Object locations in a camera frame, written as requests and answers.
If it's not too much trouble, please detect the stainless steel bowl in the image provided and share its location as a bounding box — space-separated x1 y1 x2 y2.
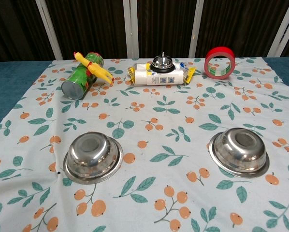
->
208 127 270 179
63 131 124 186

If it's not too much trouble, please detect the floral orange fruit tablecloth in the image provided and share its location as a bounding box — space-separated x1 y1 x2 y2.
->
0 57 289 232

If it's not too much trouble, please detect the white yellow snack package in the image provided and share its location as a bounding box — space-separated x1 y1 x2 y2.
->
127 61 197 87

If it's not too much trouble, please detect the yellow clip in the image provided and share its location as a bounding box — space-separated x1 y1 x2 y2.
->
73 51 116 87

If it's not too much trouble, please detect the green cylindrical snack can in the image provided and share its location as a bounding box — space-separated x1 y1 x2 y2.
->
61 52 104 101

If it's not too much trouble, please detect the red adhesive tape roll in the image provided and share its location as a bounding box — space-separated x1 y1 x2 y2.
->
204 46 236 80

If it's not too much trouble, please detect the teal table cover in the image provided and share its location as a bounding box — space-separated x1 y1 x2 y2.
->
0 57 289 132

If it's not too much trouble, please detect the white metal partition post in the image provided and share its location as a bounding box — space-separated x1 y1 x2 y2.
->
188 0 205 58
35 0 63 60
266 0 289 58
122 0 139 58

